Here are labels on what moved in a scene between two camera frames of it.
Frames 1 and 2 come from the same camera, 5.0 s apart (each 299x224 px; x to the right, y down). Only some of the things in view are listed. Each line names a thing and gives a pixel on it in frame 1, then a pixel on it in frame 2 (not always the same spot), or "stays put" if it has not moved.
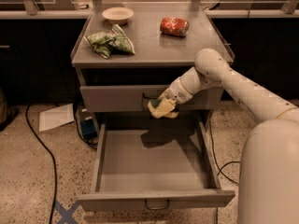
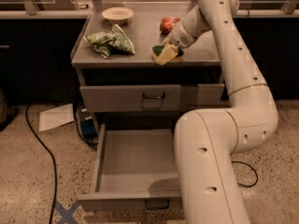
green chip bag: x=114 y=41 stays put
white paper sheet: x=56 y=117 stays put
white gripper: x=177 y=92 -> x=178 y=36
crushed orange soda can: x=174 y=26 stays put
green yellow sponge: x=155 y=102 -> x=158 y=49
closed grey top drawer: x=135 y=97 stays put
